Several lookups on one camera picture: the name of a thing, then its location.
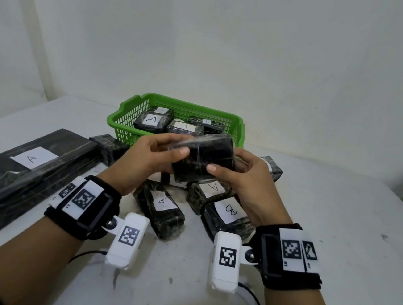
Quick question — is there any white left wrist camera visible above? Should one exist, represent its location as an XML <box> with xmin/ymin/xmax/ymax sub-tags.
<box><xmin>100</xmin><ymin>210</ymin><xmax>150</xmax><ymax>273</ymax></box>

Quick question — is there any black left camera cable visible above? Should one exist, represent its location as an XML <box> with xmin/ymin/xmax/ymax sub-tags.
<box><xmin>69</xmin><ymin>248</ymin><xmax>108</xmax><ymax>268</ymax></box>

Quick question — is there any person's left hand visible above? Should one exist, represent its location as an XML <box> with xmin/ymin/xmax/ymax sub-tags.
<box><xmin>97</xmin><ymin>127</ymin><xmax>192</xmax><ymax>202</ymax></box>

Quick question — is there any black packet labelled A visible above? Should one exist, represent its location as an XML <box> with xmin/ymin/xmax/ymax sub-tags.
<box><xmin>132</xmin><ymin>110</ymin><xmax>172</xmax><ymax>136</ymax></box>

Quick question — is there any black right wristband with markers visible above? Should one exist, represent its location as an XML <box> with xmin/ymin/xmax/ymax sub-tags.
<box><xmin>245</xmin><ymin>218</ymin><xmax>328</xmax><ymax>295</ymax></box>

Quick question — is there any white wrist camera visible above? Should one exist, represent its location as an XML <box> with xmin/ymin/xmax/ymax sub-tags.
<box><xmin>100</xmin><ymin>210</ymin><xmax>150</xmax><ymax>273</ymax></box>
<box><xmin>207</xmin><ymin>230</ymin><xmax>262</xmax><ymax>297</ymax></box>

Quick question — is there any long black packet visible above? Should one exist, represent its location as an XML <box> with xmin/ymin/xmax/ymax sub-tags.
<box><xmin>187</xmin><ymin>115</ymin><xmax>226</xmax><ymax>136</ymax></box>

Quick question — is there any person's left forearm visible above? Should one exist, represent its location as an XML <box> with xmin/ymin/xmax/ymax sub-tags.
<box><xmin>0</xmin><ymin>211</ymin><xmax>93</xmax><ymax>305</ymax></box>

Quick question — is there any person's right hand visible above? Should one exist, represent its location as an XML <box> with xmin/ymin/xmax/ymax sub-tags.
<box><xmin>201</xmin><ymin>145</ymin><xmax>300</xmax><ymax>231</ymax></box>

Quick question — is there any black packet placed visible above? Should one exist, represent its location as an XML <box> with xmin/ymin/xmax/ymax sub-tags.
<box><xmin>168</xmin><ymin>128</ymin><xmax>240</xmax><ymax>189</ymax></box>

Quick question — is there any green plastic mesh basket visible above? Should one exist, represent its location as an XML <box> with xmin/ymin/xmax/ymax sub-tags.
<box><xmin>104</xmin><ymin>89</ymin><xmax>248</xmax><ymax>159</ymax></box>

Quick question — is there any black wristband with markers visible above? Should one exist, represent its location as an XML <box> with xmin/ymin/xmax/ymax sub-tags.
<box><xmin>245</xmin><ymin>218</ymin><xmax>328</xmax><ymax>295</ymax></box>
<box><xmin>41</xmin><ymin>171</ymin><xmax>124</xmax><ymax>244</ymax></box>

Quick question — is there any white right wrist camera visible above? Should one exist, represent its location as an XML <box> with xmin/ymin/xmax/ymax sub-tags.
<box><xmin>207</xmin><ymin>230</ymin><xmax>262</xmax><ymax>297</ymax></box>

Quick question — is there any pile of black packets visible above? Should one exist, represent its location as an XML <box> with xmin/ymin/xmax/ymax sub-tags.
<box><xmin>0</xmin><ymin>122</ymin><xmax>286</xmax><ymax>265</ymax></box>

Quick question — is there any black packet red-marked label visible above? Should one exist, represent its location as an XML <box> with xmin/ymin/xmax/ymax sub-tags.
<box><xmin>150</xmin><ymin>106</ymin><xmax>175</xmax><ymax>119</ymax></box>

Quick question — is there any black left wristband with markers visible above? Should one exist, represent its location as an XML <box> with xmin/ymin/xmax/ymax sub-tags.
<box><xmin>41</xmin><ymin>171</ymin><xmax>124</xmax><ymax>244</ymax></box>

